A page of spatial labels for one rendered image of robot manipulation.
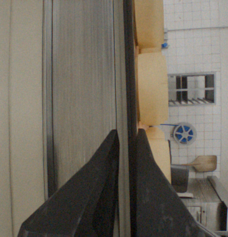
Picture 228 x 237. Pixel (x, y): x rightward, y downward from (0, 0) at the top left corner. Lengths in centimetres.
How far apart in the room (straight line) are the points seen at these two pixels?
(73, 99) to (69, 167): 5
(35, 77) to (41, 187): 8
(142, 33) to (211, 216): 373
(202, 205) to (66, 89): 361
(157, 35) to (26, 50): 10
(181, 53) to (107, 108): 417
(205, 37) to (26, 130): 432
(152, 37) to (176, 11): 431
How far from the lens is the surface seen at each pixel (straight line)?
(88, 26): 18
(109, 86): 17
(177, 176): 61
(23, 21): 20
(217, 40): 447
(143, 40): 17
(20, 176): 18
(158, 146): 15
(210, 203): 375
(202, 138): 445
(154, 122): 16
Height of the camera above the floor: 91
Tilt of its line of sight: 10 degrees down
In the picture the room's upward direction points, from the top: 88 degrees clockwise
